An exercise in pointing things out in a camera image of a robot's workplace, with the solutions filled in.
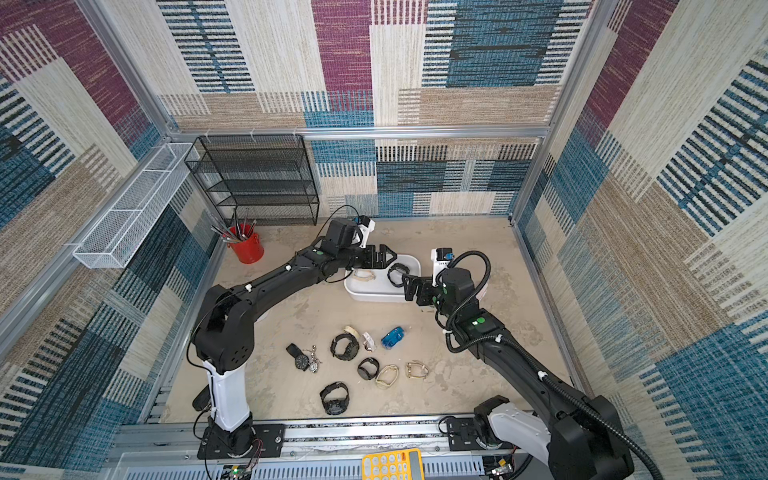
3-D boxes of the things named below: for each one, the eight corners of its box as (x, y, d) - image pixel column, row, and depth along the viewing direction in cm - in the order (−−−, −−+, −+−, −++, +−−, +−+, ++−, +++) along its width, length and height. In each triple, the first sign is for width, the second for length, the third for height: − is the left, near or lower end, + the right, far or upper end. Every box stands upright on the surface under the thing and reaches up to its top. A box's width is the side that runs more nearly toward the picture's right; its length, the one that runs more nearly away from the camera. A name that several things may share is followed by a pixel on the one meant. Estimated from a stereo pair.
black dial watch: (284, 353, 89) (282, 350, 87) (294, 345, 91) (291, 341, 89) (303, 374, 86) (301, 371, 84) (313, 364, 87) (311, 361, 85)
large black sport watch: (328, 350, 89) (326, 345, 86) (347, 333, 93) (345, 328, 90) (344, 366, 86) (342, 362, 83) (362, 348, 90) (361, 343, 87)
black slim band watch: (357, 379, 84) (357, 376, 82) (358, 360, 87) (358, 357, 86) (379, 379, 84) (379, 376, 82) (379, 360, 87) (379, 357, 86)
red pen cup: (241, 266, 110) (228, 245, 101) (240, 247, 115) (228, 226, 107) (265, 259, 112) (254, 239, 103) (263, 242, 117) (252, 221, 108)
